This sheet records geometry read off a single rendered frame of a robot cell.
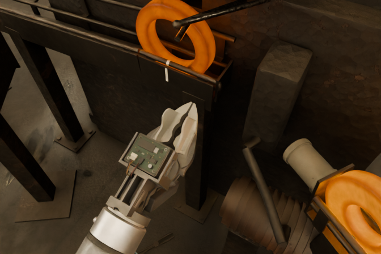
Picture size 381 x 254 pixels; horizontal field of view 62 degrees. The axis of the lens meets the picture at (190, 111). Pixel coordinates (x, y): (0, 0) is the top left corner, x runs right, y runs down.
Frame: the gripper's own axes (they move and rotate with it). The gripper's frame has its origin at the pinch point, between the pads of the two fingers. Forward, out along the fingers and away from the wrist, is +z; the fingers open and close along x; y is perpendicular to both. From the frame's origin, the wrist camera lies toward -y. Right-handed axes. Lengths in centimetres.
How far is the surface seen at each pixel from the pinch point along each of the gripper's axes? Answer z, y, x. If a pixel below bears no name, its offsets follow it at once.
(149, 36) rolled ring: 13.3, -4.9, 18.4
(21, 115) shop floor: -14, -74, 98
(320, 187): -1.6, -4.8, -24.6
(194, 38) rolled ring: 13.8, -0.1, 6.6
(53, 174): -28, -69, 62
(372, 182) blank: 0.6, 2.3, -29.7
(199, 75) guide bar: 10.1, -7.2, 4.6
